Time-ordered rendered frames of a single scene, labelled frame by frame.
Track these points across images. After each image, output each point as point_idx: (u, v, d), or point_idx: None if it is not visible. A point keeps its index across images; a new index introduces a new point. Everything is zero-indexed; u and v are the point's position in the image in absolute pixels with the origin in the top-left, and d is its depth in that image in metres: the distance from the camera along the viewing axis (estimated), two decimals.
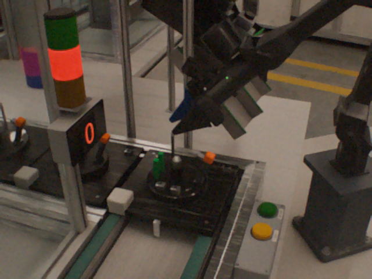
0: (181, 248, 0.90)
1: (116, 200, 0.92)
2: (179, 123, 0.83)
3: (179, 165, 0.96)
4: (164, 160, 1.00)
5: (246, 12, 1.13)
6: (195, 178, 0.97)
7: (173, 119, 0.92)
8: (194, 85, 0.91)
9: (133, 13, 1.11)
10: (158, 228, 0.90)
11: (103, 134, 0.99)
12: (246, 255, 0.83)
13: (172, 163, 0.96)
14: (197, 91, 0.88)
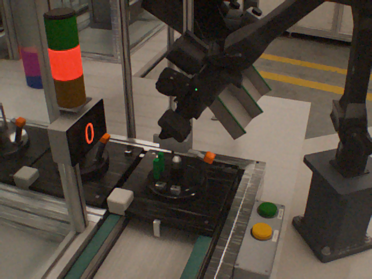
0: (181, 248, 0.90)
1: (116, 200, 0.92)
2: (161, 131, 0.89)
3: (179, 165, 0.96)
4: (164, 160, 1.00)
5: None
6: (195, 178, 0.97)
7: None
8: None
9: (133, 13, 1.11)
10: (158, 228, 0.90)
11: (103, 134, 0.99)
12: (246, 255, 0.83)
13: (172, 163, 0.96)
14: None
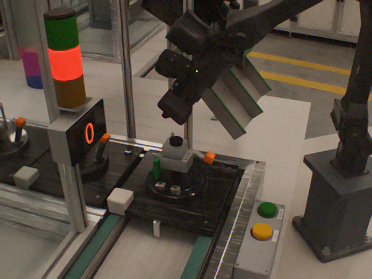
0: (181, 248, 0.90)
1: (116, 200, 0.92)
2: None
3: None
4: None
5: (171, 139, 0.93)
6: (195, 178, 0.97)
7: (165, 114, 0.91)
8: None
9: (133, 13, 1.11)
10: (158, 228, 0.90)
11: (103, 134, 0.99)
12: (246, 255, 0.83)
13: None
14: (177, 89, 0.84)
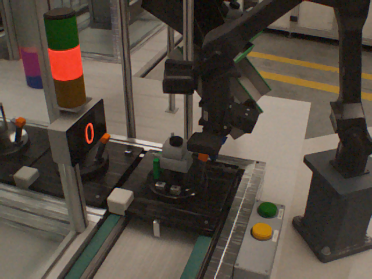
0: (181, 248, 0.90)
1: (116, 200, 0.92)
2: None
3: None
4: None
5: (171, 139, 0.93)
6: (195, 178, 0.97)
7: (213, 156, 0.93)
8: (224, 130, 0.86)
9: (133, 13, 1.11)
10: (158, 228, 0.90)
11: (103, 134, 0.99)
12: (246, 255, 0.83)
13: None
14: None
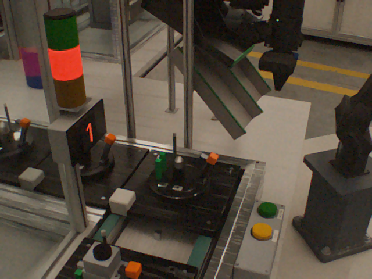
0: (181, 248, 0.90)
1: None
2: (274, 80, 0.83)
3: None
4: None
5: (95, 249, 0.66)
6: None
7: (278, 86, 0.85)
8: None
9: (133, 13, 1.11)
10: (158, 238, 0.92)
11: (212, 154, 0.92)
12: (246, 255, 0.83)
13: None
14: (272, 51, 0.79)
